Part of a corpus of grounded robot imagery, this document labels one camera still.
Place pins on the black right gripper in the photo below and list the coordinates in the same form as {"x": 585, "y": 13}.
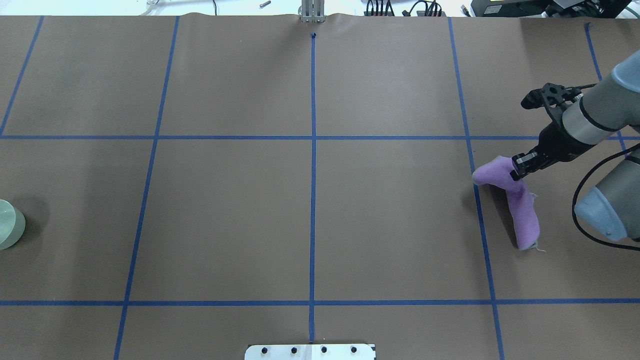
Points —
{"x": 554, "y": 141}

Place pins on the purple microfiber cloth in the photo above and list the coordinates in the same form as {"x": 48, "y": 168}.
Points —
{"x": 520, "y": 201}

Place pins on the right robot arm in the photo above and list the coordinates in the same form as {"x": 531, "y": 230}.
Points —
{"x": 605, "y": 204}

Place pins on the green plastic bowl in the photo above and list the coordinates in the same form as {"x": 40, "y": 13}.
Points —
{"x": 12, "y": 225}

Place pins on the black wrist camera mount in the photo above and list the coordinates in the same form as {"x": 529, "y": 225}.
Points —
{"x": 554, "y": 98}

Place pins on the aluminium frame post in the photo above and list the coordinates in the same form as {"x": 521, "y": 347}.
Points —
{"x": 312, "y": 11}

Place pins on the white camera stand base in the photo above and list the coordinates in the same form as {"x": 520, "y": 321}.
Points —
{"x": 332, "y": 351}

